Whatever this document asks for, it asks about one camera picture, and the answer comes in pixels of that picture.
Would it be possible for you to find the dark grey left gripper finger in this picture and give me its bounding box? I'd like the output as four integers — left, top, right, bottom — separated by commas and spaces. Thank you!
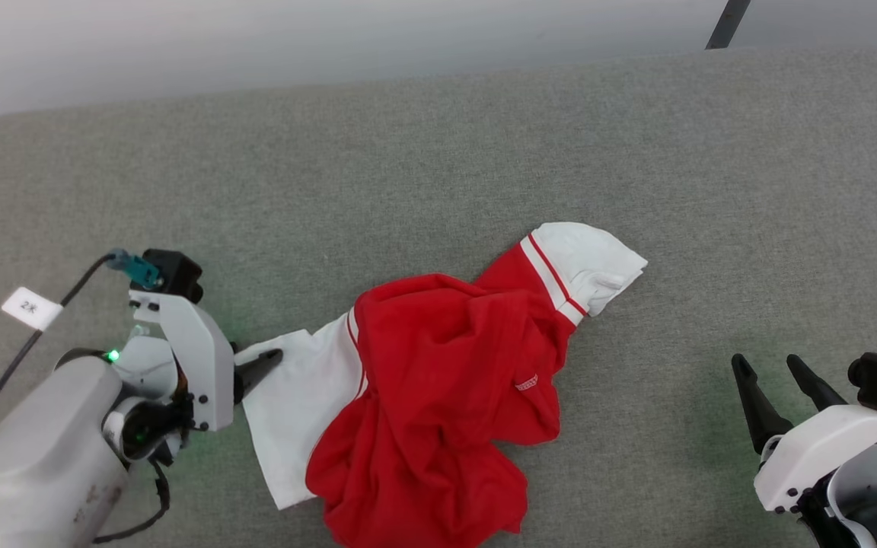
234, 349, 284, 405

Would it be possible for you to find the teal left camera connector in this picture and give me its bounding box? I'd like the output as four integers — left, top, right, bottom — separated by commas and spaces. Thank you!
107, 249, 162, 292

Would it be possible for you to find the white paper cable tag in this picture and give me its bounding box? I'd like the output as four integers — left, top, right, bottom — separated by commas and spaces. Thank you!
1, 286, 64, 332

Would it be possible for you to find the red shirt with white sleeves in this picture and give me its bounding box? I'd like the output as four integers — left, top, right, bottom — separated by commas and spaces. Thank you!
234, 221, 649, 548

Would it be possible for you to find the thin black looped cable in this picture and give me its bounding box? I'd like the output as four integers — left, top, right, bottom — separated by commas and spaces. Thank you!
92, 455, 174, 546

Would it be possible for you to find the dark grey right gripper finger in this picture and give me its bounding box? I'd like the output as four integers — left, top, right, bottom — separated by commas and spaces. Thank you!
786, 354, 851, 413
731, 353, 795, 455

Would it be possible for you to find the dark grey metal pole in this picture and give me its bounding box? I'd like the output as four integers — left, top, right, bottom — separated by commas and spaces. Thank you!
705, 0, 753, 51

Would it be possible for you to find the thick black camera cable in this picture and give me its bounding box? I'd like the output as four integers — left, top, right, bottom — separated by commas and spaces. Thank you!
0, 255, 116, 470

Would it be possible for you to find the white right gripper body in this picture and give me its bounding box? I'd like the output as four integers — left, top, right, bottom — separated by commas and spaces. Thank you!
754, 403, 877, 512

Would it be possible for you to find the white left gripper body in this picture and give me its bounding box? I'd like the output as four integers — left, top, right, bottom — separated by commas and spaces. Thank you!
102, 289, 237, 464

